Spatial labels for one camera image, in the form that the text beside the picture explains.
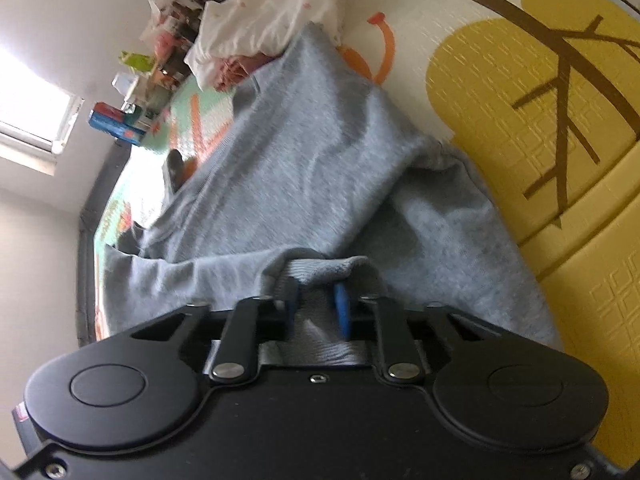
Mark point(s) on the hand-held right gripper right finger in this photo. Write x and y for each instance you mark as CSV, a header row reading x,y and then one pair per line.
x,y
342,310

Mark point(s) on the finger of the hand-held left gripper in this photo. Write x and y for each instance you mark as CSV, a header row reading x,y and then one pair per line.
x,y
175,172
131,239

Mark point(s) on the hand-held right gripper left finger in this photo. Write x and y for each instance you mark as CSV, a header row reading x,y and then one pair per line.
x,y
286,315

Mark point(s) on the grey sweatshirt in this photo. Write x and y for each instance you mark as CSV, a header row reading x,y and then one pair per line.
x,y
320,160

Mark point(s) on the grey playpen fence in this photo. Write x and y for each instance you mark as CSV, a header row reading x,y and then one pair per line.
x,y
87,260

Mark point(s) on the blue drink can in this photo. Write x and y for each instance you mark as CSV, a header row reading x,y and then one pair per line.
x,y
115,122

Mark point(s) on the pink patterned cloth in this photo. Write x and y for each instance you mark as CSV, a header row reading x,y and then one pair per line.
x,y
237,72

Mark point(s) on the green white packet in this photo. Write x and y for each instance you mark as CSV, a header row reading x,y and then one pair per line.
x,y
135,60

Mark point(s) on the pink plastic bag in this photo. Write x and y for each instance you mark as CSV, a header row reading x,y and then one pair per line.
x,y
167,42

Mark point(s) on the bright window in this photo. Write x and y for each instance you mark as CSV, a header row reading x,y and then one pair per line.
x,y
30,110

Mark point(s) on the white crumpled garment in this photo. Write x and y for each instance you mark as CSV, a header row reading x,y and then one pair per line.
x,y
250,15

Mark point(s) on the printed foam play mat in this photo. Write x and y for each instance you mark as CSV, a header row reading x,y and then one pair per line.
x,y
550,110

